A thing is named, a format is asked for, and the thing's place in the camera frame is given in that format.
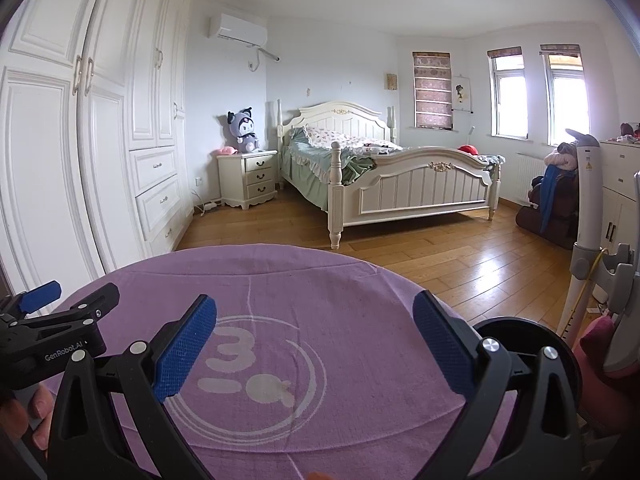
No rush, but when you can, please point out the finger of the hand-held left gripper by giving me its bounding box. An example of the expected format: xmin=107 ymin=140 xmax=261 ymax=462
xmin=22 ymin=282 xmax=121 ymax=333
xmin=0 ymin=281 xmax=63 ymax=331

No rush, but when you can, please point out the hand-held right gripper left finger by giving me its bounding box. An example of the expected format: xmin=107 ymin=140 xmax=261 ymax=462
xmin=47 ymin=294 xmax=218 ymax=480

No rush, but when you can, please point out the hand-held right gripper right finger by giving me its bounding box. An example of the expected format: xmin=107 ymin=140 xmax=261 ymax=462
xmin=412 ymin=290 xmax=586 ymax=480

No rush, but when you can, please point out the person's left hand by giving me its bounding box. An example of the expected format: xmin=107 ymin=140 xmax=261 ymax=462
xmin=0 ymin=387 xmax=56 ymax=453

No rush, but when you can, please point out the purple tablecloth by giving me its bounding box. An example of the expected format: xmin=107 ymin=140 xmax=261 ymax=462
xmin=37 ymin=244 xmax=518 ymax=480

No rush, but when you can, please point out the white wardrobe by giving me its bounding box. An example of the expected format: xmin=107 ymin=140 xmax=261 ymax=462
xmin=0 ymin=0 xmax=196 ymax=301

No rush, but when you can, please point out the cream wooden bed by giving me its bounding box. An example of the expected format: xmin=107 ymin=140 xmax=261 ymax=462
xmin=276 ymin=99 xmax=502 ymax=251

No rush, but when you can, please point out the brown armchair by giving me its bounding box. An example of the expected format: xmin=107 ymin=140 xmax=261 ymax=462
xmin=516 ymin=172 xmax=581 ymax=251

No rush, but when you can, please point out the cream nightstand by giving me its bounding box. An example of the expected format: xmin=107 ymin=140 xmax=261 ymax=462
xmin=216 ymin=150 xmax=279 ymax=209

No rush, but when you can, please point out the blue cloth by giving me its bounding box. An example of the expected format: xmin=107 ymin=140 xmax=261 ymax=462
xmin=539 ymin=164 xmax=561 ymax=233

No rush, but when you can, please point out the white radiator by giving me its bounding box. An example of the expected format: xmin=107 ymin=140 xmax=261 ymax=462
xmin=515 ymin=152 xmax=551 ymax=206

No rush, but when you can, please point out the pink clothes pile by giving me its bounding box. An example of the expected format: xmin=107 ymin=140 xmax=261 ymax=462
xmin=544 ymin=142 xmax=581 ymax=171

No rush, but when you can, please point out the green ruffled bedding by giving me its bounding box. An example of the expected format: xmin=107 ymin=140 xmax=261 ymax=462
xmin=279 ymin=127 xmax=376 ymax=211

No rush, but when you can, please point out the purple plush toy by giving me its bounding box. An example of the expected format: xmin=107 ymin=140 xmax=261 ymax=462
xmin=227 ymin=106 xmax=261 ymax=154

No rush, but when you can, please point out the floral pillow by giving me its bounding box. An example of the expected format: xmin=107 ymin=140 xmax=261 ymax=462
xmin=302 ymin=126 xmax=403 ymax=153

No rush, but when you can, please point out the white cabinet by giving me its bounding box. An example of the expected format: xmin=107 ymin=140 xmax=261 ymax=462
xmin=597 ymin=140 xmax=640 ymax=271

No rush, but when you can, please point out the brown window blind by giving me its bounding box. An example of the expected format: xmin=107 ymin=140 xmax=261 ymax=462
xmin=412 ymin=51 xmax=455 ymax=131

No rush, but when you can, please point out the narrow window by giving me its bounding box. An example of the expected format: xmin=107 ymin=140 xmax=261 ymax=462
xmin=487 ymin=46 xmax=530 ymax=140

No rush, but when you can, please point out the white air conditioner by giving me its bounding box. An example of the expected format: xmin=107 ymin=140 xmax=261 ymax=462
xmin=209 ymin=12 xmax=268 ymax=50

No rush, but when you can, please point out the wall poster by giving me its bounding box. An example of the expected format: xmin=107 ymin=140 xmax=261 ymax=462
xmin=454 ymin=76 xmax=473 ymax=113

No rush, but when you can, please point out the white air conditioner hose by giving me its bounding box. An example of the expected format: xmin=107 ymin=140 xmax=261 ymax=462
xmin=248 ymin=46 xmax=281 ymax=73

